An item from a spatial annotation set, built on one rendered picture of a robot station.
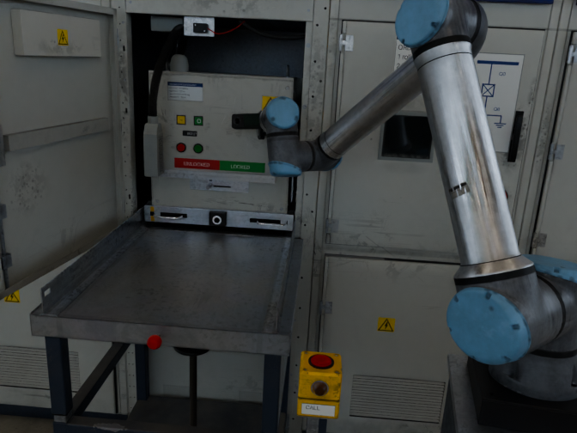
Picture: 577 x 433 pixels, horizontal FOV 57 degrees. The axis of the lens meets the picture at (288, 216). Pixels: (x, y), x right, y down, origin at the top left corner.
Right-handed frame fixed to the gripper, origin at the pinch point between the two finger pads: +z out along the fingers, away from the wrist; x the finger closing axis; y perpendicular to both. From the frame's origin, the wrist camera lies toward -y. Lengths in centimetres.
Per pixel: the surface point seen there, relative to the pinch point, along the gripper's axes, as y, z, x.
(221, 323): -17, -54, -53
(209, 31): -15.8, -3.2, 30.8
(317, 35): 17.1, -15.1, 27.7
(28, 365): -85, 44, -89
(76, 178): -57, -6, -17
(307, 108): 15.6, -8.4, 5.9
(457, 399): 34, -73, -68
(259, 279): -4, -30, -47
